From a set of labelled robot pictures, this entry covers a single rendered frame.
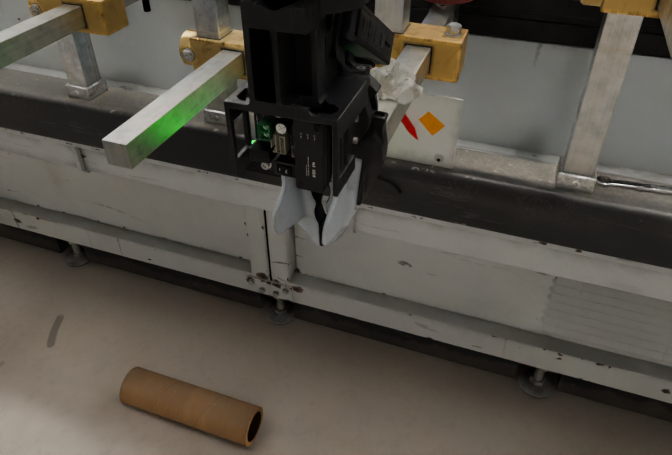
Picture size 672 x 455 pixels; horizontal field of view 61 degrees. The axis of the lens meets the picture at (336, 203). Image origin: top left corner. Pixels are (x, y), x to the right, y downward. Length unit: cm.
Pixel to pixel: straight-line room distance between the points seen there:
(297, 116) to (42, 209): 147
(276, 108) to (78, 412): 119
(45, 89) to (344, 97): 79
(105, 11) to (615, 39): 66
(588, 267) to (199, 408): 81
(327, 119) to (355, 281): 102
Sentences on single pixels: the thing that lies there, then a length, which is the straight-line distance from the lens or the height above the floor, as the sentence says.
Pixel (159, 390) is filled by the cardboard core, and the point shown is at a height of 8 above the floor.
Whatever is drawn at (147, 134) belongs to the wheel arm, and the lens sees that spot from 64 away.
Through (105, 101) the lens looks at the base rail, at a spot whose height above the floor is 70.
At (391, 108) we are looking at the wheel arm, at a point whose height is 86.
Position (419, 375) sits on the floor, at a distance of 141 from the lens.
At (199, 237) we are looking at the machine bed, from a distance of 145.
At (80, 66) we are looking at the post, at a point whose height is 76.
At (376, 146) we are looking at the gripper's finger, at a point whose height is 92.
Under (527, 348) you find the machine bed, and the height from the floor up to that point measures 15.
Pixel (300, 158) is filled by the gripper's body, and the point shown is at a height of 93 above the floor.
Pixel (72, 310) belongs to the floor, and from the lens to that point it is 167.
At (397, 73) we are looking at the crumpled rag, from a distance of 60.
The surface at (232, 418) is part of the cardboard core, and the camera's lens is 126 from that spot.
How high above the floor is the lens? 112
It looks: 37 degrees down
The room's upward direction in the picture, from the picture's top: straight up
